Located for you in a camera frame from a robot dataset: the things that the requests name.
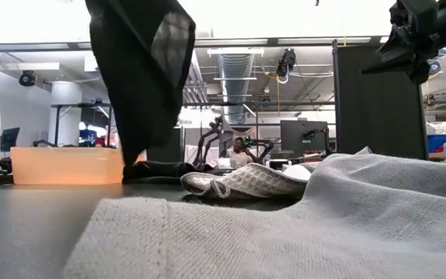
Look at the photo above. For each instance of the white waffle towel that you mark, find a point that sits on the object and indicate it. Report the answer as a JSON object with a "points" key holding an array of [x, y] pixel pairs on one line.
{"points": [[246, 180]]}

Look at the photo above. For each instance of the orange plastic basket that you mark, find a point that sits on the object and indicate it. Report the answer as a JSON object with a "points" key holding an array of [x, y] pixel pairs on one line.
{"points": [[64, 166]]}

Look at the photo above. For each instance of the silver ventilation duct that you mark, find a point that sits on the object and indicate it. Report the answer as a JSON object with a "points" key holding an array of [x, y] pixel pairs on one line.
{"points": [[234, 69]]}

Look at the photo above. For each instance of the black hanging camera rig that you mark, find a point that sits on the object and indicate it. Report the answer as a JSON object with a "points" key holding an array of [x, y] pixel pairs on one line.
{"points": [[286, 62]]}

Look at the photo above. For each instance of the black divider panel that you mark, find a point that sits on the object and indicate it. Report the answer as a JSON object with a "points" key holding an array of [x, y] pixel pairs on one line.
{"points": [[378, 108]]}

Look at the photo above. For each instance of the black cabinet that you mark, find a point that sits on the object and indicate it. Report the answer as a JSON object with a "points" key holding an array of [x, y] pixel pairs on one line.
{"points": [[169, 149]]}

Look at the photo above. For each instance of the black computer monitor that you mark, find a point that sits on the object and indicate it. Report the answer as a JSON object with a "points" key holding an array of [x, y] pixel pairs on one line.
{"points": [[296, 133]]}

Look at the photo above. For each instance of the light grey towel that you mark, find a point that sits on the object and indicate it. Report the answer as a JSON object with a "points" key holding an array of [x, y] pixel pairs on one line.
{"points": [[300, 173]]}

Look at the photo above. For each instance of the blue storage bin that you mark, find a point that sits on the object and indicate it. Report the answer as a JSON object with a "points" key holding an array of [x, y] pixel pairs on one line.
{"points": [[434, 141]]}

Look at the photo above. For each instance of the white box device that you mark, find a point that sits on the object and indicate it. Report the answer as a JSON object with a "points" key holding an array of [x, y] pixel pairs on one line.
{"points": [[279, 164]]}

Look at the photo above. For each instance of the small black monitor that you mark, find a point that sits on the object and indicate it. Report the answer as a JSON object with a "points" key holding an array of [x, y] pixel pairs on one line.
{"points": [[10, 137]]}

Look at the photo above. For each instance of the black ceiling camera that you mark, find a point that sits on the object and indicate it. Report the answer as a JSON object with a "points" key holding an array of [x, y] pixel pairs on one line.
{"points": [[27, 78], [435, 67]]}

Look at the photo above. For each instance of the person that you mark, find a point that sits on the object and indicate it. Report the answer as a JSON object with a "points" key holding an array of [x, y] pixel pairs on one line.
{"points": [[240, 157]]}

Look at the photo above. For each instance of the black tabletop robot arm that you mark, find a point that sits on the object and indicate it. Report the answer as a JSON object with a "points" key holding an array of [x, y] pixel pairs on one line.
{"points": [[207, 143]]}

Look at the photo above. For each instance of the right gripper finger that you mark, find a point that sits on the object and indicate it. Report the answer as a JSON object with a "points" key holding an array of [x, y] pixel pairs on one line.
{"points": [[399, 48], [420, 71]]}

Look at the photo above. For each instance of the black desk frame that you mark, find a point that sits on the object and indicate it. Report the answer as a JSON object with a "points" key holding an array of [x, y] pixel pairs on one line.
{"points": [[57, 128]]}

